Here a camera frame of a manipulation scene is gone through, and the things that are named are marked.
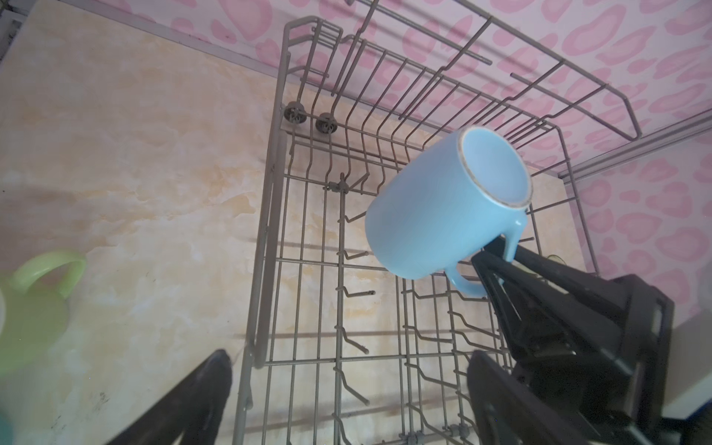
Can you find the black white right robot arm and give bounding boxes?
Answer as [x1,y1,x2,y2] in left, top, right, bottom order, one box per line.
[467,238,711,444]

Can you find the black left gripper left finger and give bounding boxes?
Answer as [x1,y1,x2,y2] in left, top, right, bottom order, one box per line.
[110,350,233,444]

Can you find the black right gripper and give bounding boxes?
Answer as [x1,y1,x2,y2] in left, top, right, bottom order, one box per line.
[472,247,675,444]

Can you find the light green ceramic mug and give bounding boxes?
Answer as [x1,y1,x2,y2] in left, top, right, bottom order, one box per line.
[1,250,86,376]

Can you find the grey wire dish rack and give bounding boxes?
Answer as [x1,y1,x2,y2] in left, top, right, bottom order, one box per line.
[232,1,642,444]

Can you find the light blue ceramic mug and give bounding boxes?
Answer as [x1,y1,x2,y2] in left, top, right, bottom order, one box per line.
[365,126,533,298]

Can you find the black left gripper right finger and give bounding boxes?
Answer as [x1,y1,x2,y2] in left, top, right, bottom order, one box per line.
[467,350,584,444]

